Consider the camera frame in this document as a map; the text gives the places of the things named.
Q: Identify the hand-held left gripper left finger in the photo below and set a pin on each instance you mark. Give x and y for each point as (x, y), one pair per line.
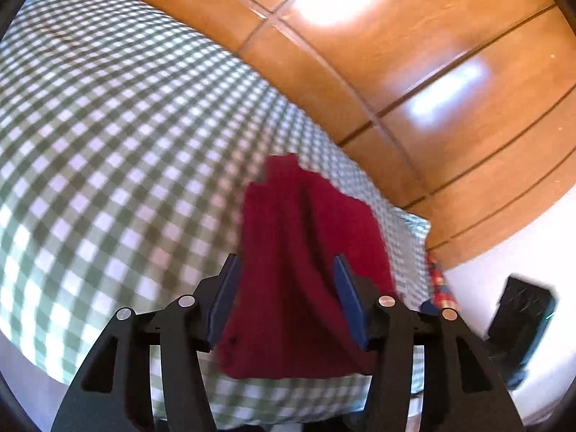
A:
(221, 306)

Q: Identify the wooden wardrobe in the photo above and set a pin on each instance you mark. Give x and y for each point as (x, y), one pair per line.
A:
(405, 54)

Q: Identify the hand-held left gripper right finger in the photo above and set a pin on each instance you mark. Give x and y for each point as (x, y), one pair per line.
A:
(351, 306)

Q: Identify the green checked bed sheet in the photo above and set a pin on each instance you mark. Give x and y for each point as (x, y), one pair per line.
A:
(112, 144)

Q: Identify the red plaid cloth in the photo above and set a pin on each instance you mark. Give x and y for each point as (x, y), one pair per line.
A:
(440, 285)

